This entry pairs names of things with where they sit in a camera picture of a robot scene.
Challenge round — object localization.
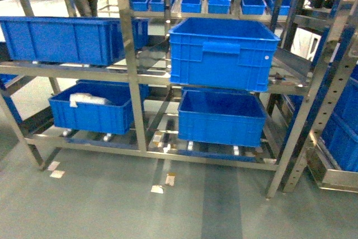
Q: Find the blue crate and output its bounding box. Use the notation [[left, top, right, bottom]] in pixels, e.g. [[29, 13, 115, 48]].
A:
[[178, 90, 266, 147], [49, 80, 134, 135]]

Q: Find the blue crate lower left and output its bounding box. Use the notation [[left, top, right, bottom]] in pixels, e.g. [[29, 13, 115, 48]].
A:
[[49, 80, 134, 135]]

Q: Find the blue crate upper shelf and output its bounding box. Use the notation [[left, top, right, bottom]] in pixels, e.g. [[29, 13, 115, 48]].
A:
[[169, 17, 280, 92]]

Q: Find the blue crates right rack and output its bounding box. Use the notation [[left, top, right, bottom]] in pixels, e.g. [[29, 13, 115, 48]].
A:
[[322, 68, 357, 172]]

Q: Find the stainless steel shelf rack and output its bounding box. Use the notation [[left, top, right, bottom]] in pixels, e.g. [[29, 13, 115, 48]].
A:
[[1, 0, 330, 198]]

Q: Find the white plastic bag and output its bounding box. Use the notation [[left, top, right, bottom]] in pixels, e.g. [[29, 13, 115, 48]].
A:
[[69, 93, 112, 107]]

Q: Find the blue crate lower right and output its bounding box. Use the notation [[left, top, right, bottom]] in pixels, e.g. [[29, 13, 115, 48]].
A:
[[178, 90, 266, 147]]

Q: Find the long blue bin upper left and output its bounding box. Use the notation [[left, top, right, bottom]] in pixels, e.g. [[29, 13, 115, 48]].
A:
[[0, 16, 149, 67]]

